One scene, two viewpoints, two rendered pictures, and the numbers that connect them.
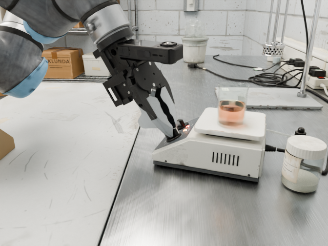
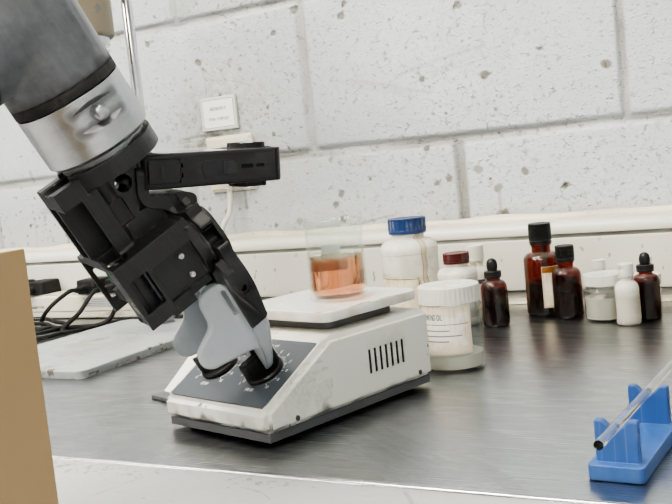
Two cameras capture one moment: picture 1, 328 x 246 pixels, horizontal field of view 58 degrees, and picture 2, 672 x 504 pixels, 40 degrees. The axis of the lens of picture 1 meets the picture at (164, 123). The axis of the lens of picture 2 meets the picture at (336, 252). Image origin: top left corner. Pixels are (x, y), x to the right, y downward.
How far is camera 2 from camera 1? 0.62 m
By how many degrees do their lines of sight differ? 65
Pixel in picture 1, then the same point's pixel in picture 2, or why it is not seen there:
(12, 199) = not seen: outside the picture
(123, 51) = (165, 173)
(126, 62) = (165, 200)
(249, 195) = (459, 392)
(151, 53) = (237, 164)
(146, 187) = (355, 456)
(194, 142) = (338, 343)
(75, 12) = (22, 81)
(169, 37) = not seen: outside the picture
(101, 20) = (123, 95)
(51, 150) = not seen: outside the picture
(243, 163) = (409, 351)
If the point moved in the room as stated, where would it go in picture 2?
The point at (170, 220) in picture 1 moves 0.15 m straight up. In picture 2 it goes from (486, 442) to (467, 230)
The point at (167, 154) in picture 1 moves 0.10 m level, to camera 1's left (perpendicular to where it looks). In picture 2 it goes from (298, 399) to (229, 441)
